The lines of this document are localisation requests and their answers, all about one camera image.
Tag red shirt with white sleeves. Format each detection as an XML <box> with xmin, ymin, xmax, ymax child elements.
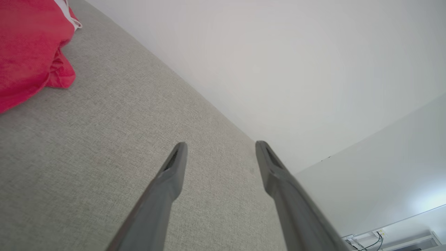
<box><xmin>0</xmin><ymin>0</ymin><xmax>83</xmax><ymax>114</ymax></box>

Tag thin black wall cable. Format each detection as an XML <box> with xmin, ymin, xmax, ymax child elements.
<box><xmin>359</xmin><ymin>232</ymin><xmax>384</xmax><ymax>251</ymax></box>

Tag grey fabric sofa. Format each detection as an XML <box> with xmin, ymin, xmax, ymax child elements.
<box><xmin>0</xmin><ymin>0</ymin><xmax>297</xmax><ymax>251</ymax></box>

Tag white cable tray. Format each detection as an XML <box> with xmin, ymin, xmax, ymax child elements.
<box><xmin>343</xmin><ymin>228</ymin><xmax>443</xmax><ymax>251</ymax></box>

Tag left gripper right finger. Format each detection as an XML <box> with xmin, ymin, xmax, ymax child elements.
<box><xmin>255</xmin><ymin>141</ymin><xmax>351</xmax><ymax>251</ymax></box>

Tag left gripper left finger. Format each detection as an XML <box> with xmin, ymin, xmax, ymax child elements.
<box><xmin>106</xmin><ymin>142</ymin><xmax>188</xmax><ymax>251</ymax></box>

